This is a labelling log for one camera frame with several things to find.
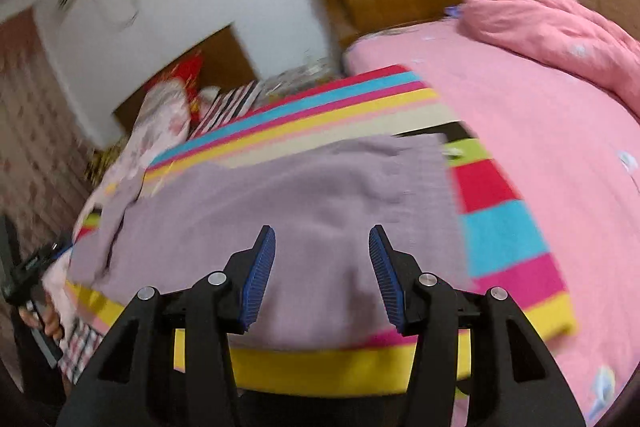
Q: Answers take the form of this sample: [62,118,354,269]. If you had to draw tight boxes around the brown yellow blanket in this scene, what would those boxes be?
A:
[87,142,122,184]

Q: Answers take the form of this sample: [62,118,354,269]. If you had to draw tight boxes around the dark wooden headboard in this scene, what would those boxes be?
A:
[114,23,258,138]

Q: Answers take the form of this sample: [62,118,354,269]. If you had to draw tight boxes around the person's left hand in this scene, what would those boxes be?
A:
[19,289,67,342]

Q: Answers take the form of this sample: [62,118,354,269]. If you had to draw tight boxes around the pink bed sheet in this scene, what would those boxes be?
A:
[345,19,640,425]

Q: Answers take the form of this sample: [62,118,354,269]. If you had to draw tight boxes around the pink floral quilt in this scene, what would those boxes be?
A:
[75,79,193,230]

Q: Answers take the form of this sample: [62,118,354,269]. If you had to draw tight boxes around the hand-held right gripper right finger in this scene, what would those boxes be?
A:
[368,224,587,427]

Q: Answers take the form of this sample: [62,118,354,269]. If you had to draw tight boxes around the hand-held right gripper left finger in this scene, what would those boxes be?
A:
[56,225,277,427]

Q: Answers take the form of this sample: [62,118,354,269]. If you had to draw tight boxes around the lilac pants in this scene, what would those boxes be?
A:
[67,134,473,353]

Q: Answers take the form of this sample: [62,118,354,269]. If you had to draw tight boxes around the red floral pillow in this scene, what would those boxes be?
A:
[167,49,207,118]

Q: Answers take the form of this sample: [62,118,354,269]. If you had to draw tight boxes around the pink floral curtain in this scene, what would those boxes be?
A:
[0,7,96,228]

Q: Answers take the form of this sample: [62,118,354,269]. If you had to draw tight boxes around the checked bed sheet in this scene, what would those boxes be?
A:
[57,82,263,385]

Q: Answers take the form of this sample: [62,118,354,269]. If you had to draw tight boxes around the striped colourful blanket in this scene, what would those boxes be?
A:
[65,66,578,400]

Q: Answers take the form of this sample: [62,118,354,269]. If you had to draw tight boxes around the floral covered nightstand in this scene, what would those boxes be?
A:
[265,57,346,100]

